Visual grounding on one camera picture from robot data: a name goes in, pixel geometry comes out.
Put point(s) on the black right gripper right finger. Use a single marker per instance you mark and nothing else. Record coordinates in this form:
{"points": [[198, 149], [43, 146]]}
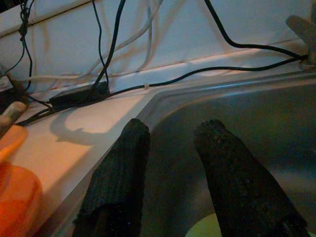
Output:
{"points": [[239, 182]]}

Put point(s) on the orange bowl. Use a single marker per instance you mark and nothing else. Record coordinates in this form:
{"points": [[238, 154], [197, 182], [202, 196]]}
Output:
{"points": [[12, 140]]}

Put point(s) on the black power adapter brick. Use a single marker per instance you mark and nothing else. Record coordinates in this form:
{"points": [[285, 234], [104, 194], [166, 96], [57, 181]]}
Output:
{"points": [[74, 97]]}

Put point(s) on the metal sink faucet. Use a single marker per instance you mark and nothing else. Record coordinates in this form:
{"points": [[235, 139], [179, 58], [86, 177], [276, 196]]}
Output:
{"points": [[301, 27]]}

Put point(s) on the green plate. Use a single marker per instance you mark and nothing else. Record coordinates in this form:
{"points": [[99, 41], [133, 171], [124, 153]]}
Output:
{"points": [[202, 228]]}

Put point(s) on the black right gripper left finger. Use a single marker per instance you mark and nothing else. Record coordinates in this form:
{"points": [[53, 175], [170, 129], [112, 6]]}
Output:
{"points": [[121, 177]]}

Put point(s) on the stainless steel sink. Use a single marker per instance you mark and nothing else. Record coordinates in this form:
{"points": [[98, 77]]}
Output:
{"points": [[177, 148]]}

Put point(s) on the orange plate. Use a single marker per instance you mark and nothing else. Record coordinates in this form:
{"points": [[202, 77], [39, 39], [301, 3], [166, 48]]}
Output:
{"points": [[17, 202]]}

